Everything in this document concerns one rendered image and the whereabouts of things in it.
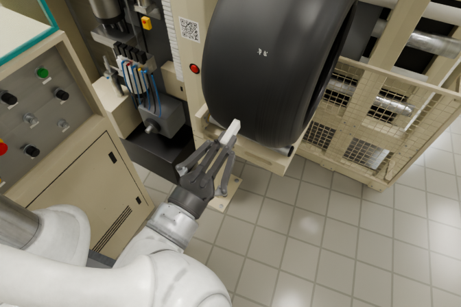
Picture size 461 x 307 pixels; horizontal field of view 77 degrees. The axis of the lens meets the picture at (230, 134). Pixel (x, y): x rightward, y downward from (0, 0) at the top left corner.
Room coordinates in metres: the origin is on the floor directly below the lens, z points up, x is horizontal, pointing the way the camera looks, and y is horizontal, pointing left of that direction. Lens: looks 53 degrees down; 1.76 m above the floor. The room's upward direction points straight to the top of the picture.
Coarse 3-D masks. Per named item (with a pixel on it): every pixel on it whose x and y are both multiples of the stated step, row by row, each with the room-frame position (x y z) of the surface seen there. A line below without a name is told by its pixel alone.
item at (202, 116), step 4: (204, 104) 0.76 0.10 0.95; (200, 108) 0.74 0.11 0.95; (204, 108) 0.74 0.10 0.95; (200, 112) 0.72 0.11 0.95; (204, 112) 0.72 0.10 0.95; (208, 112) 0.73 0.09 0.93; (196, 116) 0.70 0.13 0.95; (200, 116) 0.70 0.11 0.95; (204, 116) 0.71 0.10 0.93; (208, 116) 0.72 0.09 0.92; (196, 120) 0.70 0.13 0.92; (200, 120) 0.69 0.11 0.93; (204, 120) 0.71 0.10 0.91; (196, 124) 0.70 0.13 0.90; (200, 124) 0.69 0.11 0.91; (204, 124) 0.71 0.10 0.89; (208, 124) 0.73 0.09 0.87; (200, 128) 0.69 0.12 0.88; (204, 128) 0.70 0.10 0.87; (200, 132) 0.69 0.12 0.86
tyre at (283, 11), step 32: (224, 0) 0.67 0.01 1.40; (256, 0) 0.64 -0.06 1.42; (288, 0) 0.62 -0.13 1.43; (320, 0) 0.61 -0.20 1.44; (352, 0) 0.69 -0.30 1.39; (224, 32) 0.60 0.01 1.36; (256, 32) 0.58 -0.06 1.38; (288, 32) 0.56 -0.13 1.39; (320, 32) 0.56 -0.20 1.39; (224, 64) 0.56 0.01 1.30; (256, 64) 0.53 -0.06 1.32; (288, 64) 0.51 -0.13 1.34; (320, 64) 0.54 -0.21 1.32; (224, 96) 0.53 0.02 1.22; (256, 96) 0.50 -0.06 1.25; (288, 96) 0.48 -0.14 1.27; (320, 96) 0.76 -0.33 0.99; (256, 128) 0.49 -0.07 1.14; (288, 128) 0.47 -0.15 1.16
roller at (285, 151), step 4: (208, 120) 0.72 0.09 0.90; (212, 120) 0.71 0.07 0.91; (216, 124) 0.70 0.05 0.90; (224, 128) 0.68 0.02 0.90; (244, 136) 0.64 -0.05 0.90; (252, 140) 0.62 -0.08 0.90; (260, 144) 0.61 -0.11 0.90; (268, 148) 0.59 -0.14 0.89; (272, 148) 0.58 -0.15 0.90; (276, 148) 0.58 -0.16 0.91; (280, 148) 0.58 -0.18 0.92; (284, 148) 0.57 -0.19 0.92; (288, 148) 0.57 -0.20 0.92; (292, 148) 0.57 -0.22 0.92; (280, 152) 0.57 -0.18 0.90; (284, 152) 0.56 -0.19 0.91; (288, 152) 0.56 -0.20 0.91; (292, 152) 0.58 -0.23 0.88; (288, 156) 0.55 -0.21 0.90
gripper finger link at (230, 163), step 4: (232, 152) 0.35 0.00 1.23; (228, 156) 0.34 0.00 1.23; (232, 156) 0.34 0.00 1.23; (228, 160) 0.33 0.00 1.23; (232, 160) 0.33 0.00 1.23; (228, 164) 0.32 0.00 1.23; (232, 164) 0.32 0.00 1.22; (228, 168) 0.31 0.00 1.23; (232, 168) 0.32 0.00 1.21; (224, 172) 0.30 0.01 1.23; (228, 172) 0.30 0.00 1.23; (224, 176) 0.29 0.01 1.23; (228, 176) 0.30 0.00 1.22; (224, 180) 0.28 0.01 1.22; (228, 180) 0.30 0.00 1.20; (224, 184) 0.28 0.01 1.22; (224, 188) 0.27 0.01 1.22; (224, 192) 0.26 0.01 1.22; (224, 196) 0.26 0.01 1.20
